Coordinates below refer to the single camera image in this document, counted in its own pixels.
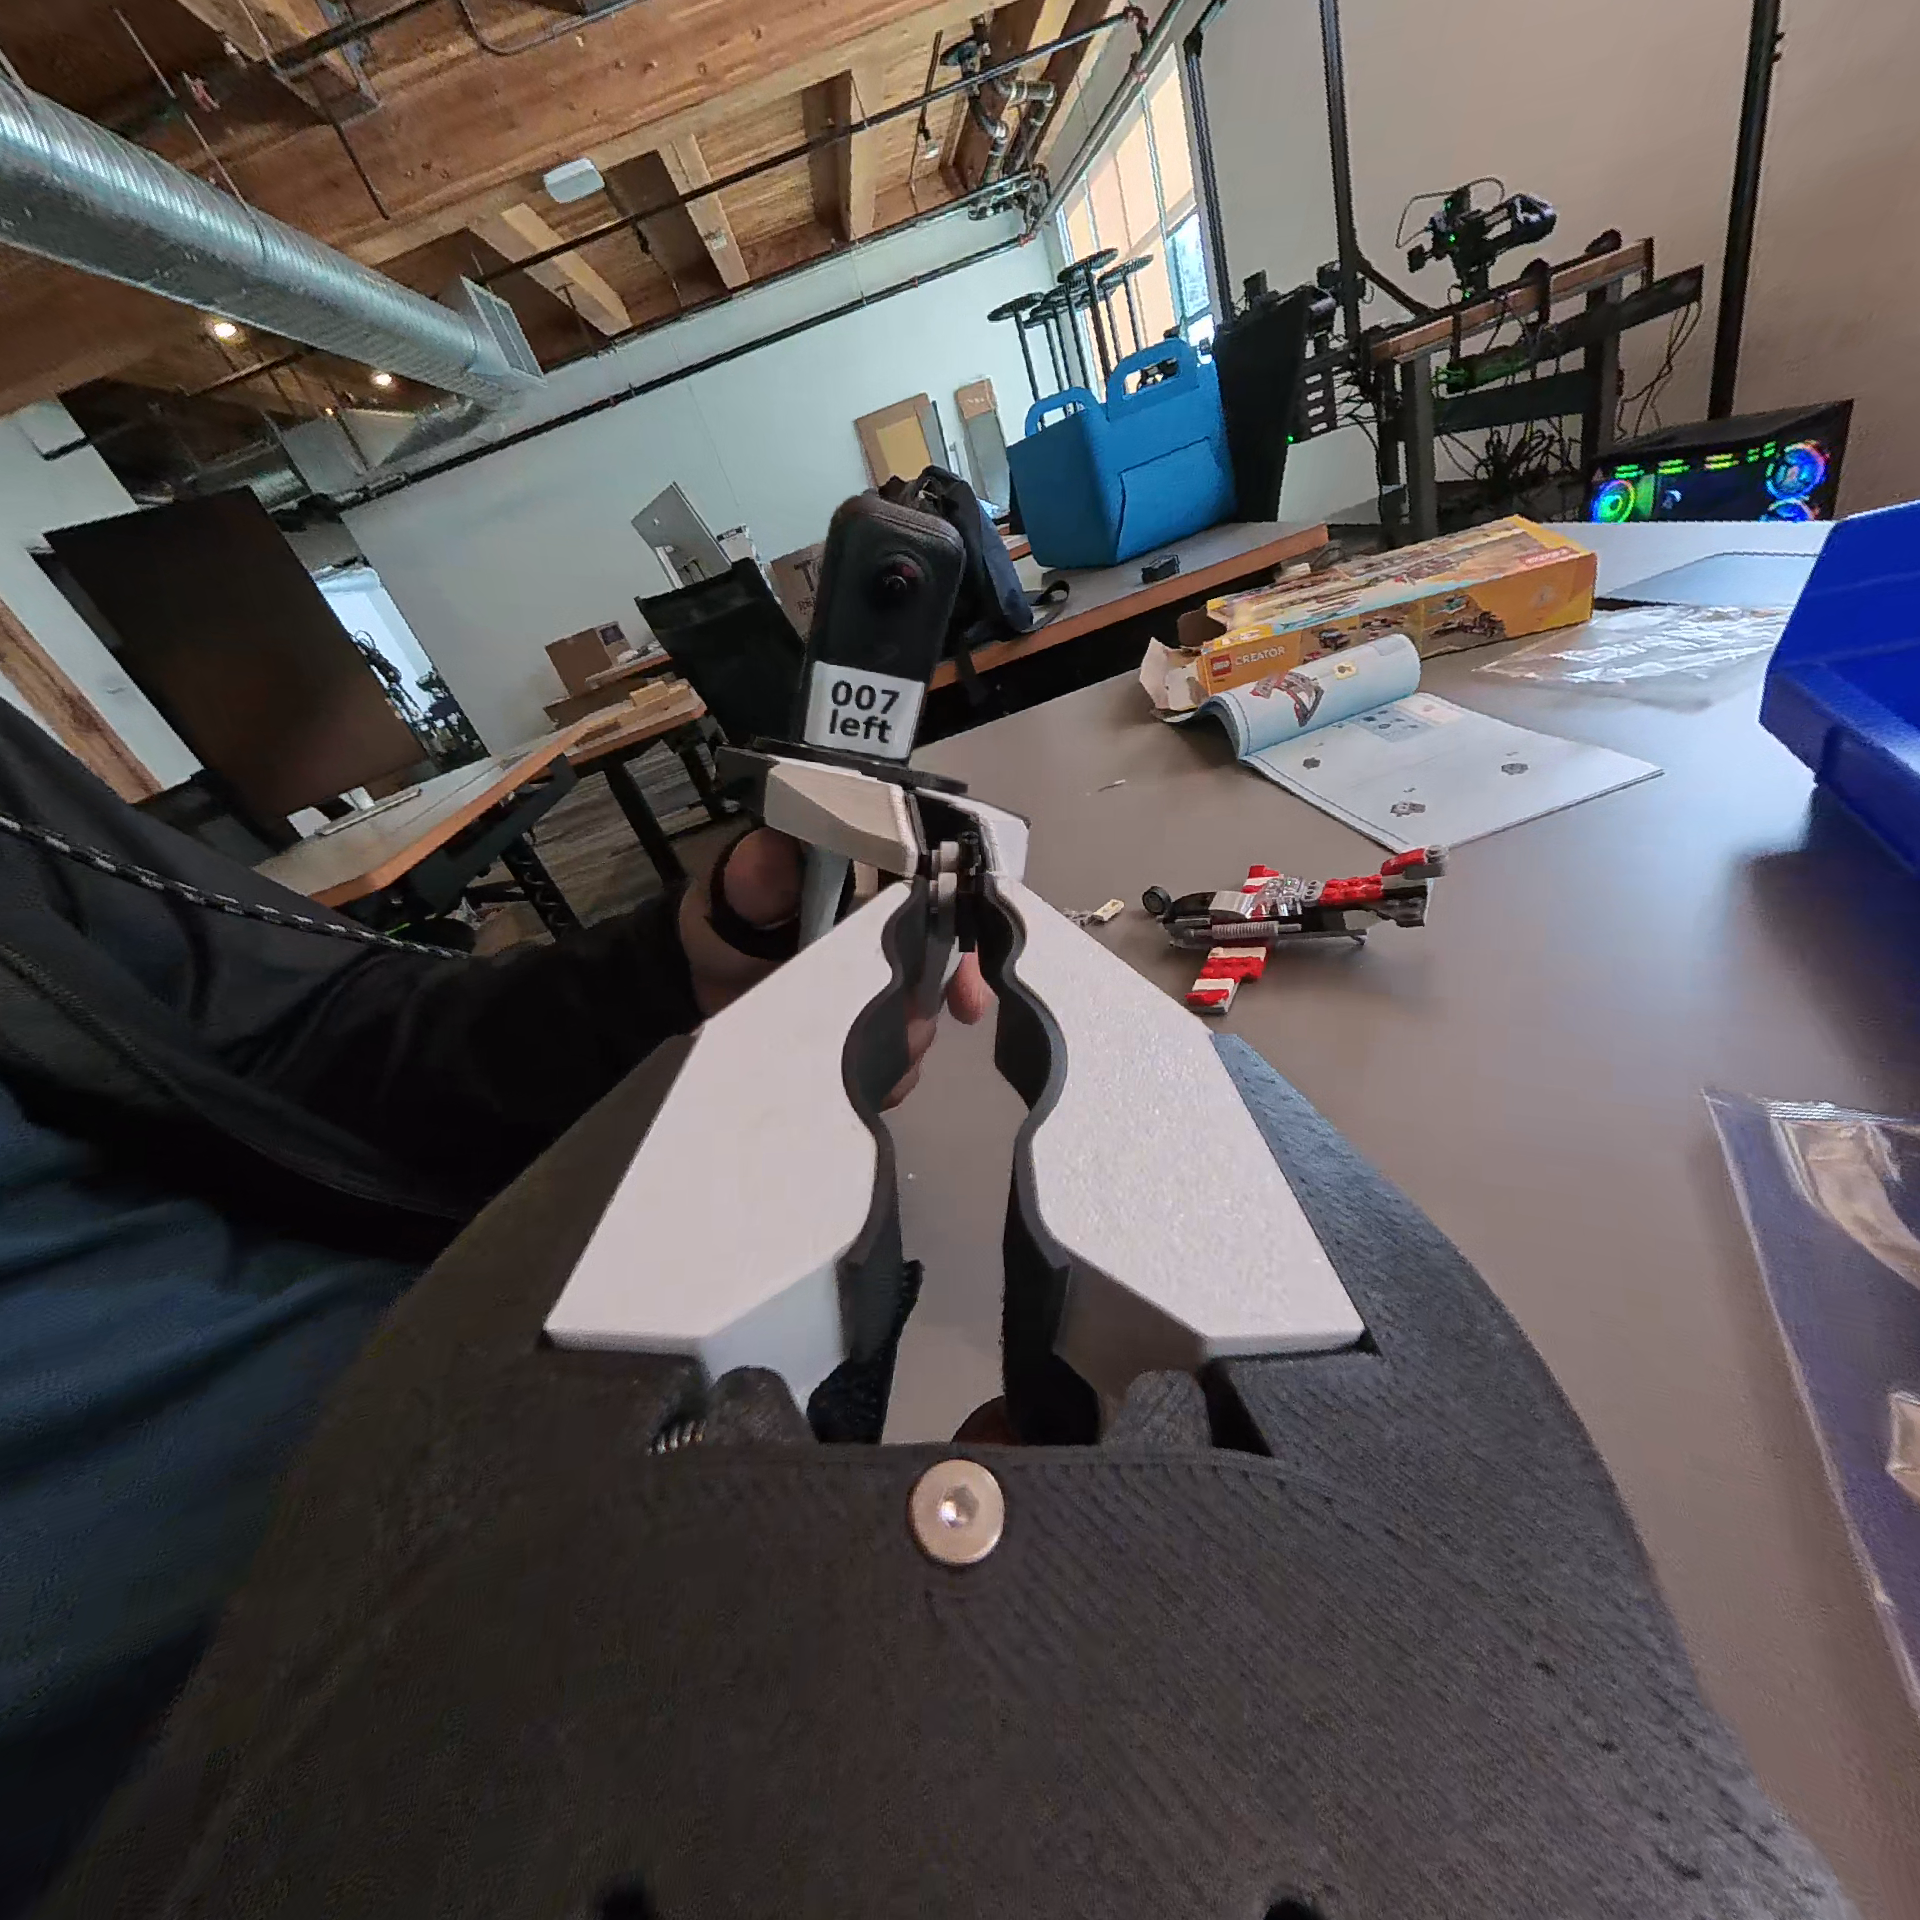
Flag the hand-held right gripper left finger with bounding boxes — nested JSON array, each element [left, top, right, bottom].
[[547, 871, 932, 1415]]

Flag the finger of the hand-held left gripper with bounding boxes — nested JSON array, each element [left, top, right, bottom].
[[908, 877, 969, 1017], [759, 757, 938, 874]]

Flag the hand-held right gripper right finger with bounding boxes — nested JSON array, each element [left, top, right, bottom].
[[961, 879, 1367, 1400]]

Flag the red white toy brick airplane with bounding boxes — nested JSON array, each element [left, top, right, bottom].
[[1140, 848, 1451, 1017]]

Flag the person's left forearm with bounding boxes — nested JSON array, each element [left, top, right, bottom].
[[0, 696, 715, 1239]]

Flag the wooden top office desk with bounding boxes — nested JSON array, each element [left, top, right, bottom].
[[256, 679, 714, 937], [926, 519, 1335, 696]]

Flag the grey desk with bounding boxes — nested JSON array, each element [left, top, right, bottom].
[[871, 517, 1920, 1920]]

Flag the person's left hand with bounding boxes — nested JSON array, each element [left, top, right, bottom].
[[679, 822, 993, 1112]]

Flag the black backpack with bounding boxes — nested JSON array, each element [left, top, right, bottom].
[[887, 466, 1041, 662]]

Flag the grey laptop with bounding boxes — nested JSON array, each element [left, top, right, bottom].
[[630, 480, 735, 589]]

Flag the blue felt bag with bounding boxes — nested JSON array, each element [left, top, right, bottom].
[[1006, 341, 1241, 570]]

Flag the white instruction booklet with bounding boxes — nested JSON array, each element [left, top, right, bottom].
[[1201, 631, 1664, 855]]

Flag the orange toy brick cardboard box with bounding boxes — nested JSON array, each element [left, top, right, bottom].
[[1140, 517, 1601, 716]]

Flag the person's legs in jeans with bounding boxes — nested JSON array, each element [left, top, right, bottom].
[[0, 1088, 428, 1920]]

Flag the clear plastic bag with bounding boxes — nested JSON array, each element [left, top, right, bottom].
[[1473, 600, 1796, 702], [1705, 1088, 1920, 1718]]

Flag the computer with coloured lights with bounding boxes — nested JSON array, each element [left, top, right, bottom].
[[1585, 400, 1856, 528]]

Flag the blue plastic bin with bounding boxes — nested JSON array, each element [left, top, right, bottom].
[[1761, 502, 1920, 877]]

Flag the black camera stand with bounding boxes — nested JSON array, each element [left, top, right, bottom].
[[1322, 181, 1712, 541]]

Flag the silver ventilation duct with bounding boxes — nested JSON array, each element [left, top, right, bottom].
[[0, 62, 548, 414]]

